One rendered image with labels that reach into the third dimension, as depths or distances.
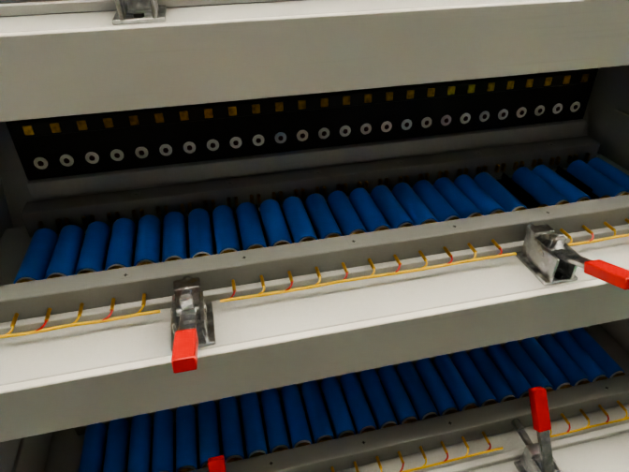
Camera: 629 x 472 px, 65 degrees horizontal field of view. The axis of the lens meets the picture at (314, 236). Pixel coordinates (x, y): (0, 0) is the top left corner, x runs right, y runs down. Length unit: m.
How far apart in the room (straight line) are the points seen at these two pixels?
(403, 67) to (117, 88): 0.17
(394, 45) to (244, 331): 0.21
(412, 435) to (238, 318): 0.21
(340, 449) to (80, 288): 0.25
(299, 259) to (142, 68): 0.16
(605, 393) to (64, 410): 0.47
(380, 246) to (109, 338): 0.20
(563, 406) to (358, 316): 0.26
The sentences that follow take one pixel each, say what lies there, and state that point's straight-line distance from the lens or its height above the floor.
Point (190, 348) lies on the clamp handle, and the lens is 0.27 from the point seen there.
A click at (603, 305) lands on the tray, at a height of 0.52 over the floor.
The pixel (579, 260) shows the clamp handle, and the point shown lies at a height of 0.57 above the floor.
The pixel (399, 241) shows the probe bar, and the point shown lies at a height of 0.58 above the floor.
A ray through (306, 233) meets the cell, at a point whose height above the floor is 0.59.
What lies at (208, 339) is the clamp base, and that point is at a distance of 0.33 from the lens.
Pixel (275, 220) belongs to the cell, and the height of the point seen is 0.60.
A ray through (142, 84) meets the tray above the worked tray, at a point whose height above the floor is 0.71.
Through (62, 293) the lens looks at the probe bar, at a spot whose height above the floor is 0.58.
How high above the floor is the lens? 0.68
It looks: 14 degrees down
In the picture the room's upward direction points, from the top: 6 degrees counter-clockwise
